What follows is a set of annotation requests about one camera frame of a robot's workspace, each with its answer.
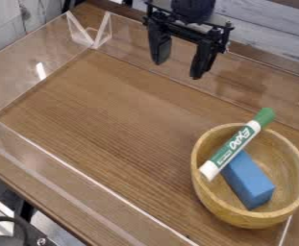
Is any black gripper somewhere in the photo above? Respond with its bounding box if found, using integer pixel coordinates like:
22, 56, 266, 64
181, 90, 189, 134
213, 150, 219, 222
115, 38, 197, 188
145, 0, 234, 80

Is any green Expo marker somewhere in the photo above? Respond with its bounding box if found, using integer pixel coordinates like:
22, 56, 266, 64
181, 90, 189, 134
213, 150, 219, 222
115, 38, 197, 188
199, 108, 275, 181

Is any brown wooden bowl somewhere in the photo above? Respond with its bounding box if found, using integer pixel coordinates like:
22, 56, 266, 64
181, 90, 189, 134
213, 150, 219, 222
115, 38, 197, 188
189, 123, 299, 229

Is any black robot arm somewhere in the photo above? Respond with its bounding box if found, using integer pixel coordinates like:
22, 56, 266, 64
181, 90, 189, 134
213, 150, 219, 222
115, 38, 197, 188
143, 0, 235, 80

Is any blue rectangular block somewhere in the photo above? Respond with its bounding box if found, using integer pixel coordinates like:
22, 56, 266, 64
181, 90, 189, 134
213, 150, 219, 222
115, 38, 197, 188
220, 151, 275, 210

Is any clear acrylic table enclosure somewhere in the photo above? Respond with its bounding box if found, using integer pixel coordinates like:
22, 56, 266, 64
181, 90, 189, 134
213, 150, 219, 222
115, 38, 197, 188
0, 8, 299, 246

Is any black metal bracket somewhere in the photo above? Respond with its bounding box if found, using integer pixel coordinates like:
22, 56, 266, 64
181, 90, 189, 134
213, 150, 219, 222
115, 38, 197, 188
13, 225, 58, 246

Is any black cable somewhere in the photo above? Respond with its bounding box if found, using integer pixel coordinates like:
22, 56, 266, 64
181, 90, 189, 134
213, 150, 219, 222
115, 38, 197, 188
0, 215, 33, 246

